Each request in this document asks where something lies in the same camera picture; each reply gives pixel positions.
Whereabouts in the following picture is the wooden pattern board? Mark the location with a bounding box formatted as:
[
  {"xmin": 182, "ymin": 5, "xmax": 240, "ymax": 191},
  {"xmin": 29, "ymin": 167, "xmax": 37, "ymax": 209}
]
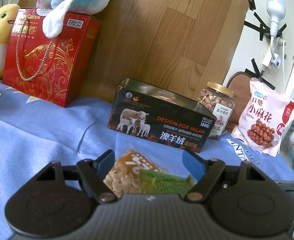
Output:
[{"xmin": 18, "ymin": 0, "xmax": 250, "ymax": 106}]

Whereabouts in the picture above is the dark green snack packet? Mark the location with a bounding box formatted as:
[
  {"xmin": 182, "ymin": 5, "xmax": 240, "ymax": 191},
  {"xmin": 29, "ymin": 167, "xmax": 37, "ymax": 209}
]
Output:
[{"xmin": 138, "ymin": 170, "xmax": 194, "ymax": 197}]

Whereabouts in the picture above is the pink twisted dough snack bag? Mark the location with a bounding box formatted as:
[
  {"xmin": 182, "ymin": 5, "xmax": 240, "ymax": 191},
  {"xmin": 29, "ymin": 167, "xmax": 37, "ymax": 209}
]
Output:
[{"xmin": 231, "ymin": 78, "xmax": 294, "ymax": 157}]

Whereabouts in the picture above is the brown chair back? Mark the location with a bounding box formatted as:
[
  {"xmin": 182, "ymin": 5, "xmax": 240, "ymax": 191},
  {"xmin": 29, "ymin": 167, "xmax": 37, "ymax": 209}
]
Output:
[{"xmin": 226, "ymin": 72, "xmax": 252, "ymax": 133}]

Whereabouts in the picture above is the red gift bag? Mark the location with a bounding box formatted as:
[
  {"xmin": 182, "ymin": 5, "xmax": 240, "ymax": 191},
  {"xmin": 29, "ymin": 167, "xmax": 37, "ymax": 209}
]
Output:
[{"xmin": 3, "ymin": 8, "xmax": 100, "ymax": 107}]

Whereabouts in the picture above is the nut packet orange label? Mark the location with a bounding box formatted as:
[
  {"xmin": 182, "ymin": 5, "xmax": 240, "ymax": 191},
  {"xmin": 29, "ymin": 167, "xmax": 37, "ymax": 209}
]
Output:
[{"xmin": 103, "ymin": 148, "xmax": 170, "ymax": 198}]

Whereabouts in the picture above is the black sheep tin box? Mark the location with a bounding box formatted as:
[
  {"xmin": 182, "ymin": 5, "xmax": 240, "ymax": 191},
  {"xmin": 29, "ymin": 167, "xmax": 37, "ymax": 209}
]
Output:
[{"xmin": 107, "ymin": 77, "xmax": 216, "ymax": 153}]

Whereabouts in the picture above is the white power adapter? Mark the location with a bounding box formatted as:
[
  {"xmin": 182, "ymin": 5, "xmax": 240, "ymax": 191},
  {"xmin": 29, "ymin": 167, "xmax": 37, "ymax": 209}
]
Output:
[{"xmin": 262, "ymin": 37, "xmax": 286, "ymax": 70}]

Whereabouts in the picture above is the white wall lamp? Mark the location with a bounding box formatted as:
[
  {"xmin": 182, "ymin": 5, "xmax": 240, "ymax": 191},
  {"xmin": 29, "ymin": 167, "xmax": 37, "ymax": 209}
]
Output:
[{"xmin": 266, "ymin": 0, "xmax": 286, "ymax": 37}]

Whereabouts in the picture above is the blue printed cloth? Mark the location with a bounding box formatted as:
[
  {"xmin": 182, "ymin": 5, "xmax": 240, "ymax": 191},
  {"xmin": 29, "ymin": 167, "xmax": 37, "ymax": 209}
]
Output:
[{"xmin": 0, "ymin": 83, "xmax": 294, "ymax": 239}]

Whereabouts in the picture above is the cashew nut jar gold lid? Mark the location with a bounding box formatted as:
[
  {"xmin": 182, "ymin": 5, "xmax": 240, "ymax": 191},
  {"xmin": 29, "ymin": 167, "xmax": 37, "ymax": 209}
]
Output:
[{"xmin": 198, "ymin": 81, "xmax": 235, "ymax": 140}]

